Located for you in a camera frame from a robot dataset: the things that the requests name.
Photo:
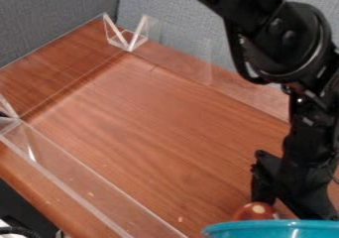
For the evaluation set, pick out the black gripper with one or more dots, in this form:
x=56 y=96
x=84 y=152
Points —
x=296 y=178

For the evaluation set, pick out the red and white toy mushroom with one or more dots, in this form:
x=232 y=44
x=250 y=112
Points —
x=255 y=211

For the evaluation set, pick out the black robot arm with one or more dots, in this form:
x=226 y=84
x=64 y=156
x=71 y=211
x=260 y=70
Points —
x=282 y=45

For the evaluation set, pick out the blue plastic bowl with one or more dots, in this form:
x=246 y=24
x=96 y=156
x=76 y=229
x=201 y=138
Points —
x=274 y=229

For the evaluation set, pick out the clear acrylic front barrier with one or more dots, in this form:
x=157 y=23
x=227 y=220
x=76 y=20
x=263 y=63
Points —
x=85 y=204

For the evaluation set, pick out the clear acrylic barrier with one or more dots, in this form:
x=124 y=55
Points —
x=187 y=54
x=85 y=204

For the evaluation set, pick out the clear acrylic back barrier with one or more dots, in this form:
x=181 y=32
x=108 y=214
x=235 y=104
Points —
x=187 y=54

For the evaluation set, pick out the black and white corner object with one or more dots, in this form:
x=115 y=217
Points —
x=19 y=213

